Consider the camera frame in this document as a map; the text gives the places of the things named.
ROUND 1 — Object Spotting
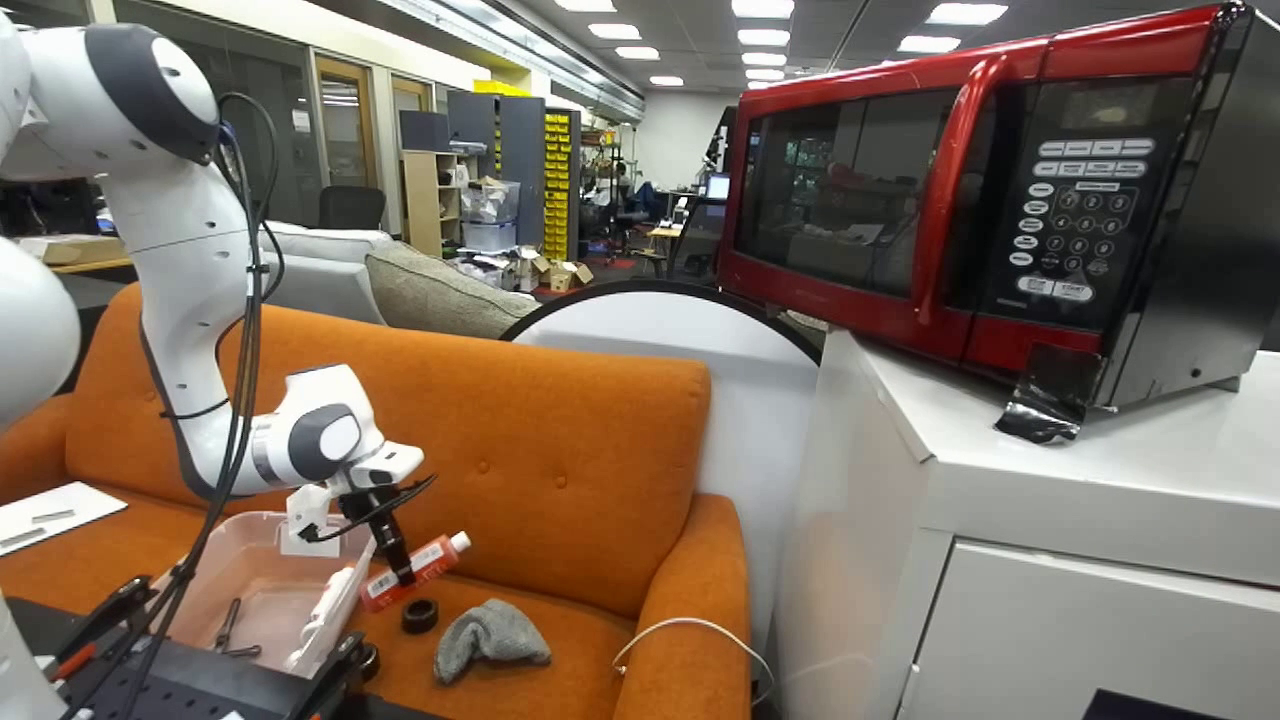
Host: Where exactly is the black round cap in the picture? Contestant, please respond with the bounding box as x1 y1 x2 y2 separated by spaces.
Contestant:
399 602 439 637

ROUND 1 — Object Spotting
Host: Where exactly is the round white table top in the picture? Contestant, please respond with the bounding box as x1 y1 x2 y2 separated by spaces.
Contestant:
509 283 820 639

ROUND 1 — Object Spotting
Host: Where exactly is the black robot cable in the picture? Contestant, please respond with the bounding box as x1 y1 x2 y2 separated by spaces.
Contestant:
63 87 291 720

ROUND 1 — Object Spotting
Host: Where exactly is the grey cushion sofa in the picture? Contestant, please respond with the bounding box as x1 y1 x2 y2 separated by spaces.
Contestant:
364 241 537 338

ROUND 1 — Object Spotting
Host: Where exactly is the white cabinet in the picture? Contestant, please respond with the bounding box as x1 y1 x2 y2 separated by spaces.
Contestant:
776 333 1280 720

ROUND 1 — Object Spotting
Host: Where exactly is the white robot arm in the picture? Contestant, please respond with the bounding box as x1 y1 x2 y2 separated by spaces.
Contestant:
0 19 424 582

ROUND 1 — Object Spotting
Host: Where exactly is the clear plastic storage box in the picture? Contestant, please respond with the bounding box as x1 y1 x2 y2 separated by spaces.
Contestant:
170 514 373 675

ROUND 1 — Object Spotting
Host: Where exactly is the white tube bottle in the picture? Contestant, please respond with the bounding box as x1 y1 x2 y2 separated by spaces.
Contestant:
286 570 359 675

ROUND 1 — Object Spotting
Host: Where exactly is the red and white bottle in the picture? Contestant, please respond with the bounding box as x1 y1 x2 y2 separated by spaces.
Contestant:
364 533 472 602

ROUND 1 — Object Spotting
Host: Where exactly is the white cable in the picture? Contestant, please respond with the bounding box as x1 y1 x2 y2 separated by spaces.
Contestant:
608 613 782 706

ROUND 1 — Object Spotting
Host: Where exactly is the black device foreground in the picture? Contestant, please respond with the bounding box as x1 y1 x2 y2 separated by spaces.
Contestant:
14 575 434 720

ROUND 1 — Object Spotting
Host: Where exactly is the orange fabric sofa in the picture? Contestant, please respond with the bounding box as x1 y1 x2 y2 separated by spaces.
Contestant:
0 291 753 720

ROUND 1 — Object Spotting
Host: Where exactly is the white paper sheet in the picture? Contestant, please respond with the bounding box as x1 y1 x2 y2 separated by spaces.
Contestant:
0 479 125 556

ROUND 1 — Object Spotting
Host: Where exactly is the red microwave oven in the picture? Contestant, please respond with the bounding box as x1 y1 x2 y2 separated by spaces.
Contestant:
715 0 1280 414

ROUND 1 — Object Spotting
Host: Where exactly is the grey towel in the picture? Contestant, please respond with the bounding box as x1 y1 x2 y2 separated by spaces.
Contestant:
434 602 553 685

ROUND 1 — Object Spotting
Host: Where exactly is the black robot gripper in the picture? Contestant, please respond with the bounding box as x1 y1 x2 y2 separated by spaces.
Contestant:
282 446 424 586

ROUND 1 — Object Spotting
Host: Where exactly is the grey T-shaped tool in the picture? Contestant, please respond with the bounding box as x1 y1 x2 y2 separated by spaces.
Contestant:
211 595 263 661

